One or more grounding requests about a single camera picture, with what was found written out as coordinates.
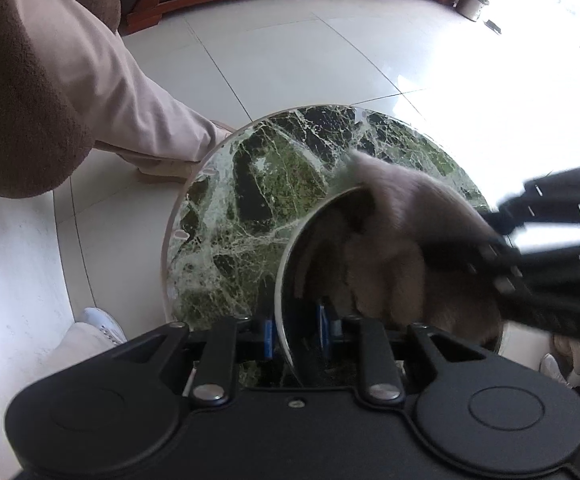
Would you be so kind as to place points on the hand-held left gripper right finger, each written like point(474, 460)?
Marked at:
point(327, 330)

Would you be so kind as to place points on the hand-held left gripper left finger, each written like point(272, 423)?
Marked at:
point(269, 337)

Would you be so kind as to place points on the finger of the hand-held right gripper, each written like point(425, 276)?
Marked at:
point(544, 300)
point(549, 205)

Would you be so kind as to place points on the steel bowl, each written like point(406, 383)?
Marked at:
point(310, 260)

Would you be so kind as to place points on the pink fluffy towel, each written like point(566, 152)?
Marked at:
point(399, 195)

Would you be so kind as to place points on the white sneaker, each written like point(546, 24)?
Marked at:
point(104, 325)
point(554, 370)

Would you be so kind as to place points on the round green marble table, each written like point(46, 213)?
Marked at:
point(270, 185)

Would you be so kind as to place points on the small dark object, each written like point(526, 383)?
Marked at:
point(492, 26)

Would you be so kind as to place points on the person's left leg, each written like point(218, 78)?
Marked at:
point(80, 350)

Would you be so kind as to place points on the metal bin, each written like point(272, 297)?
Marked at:
point(471, 4)

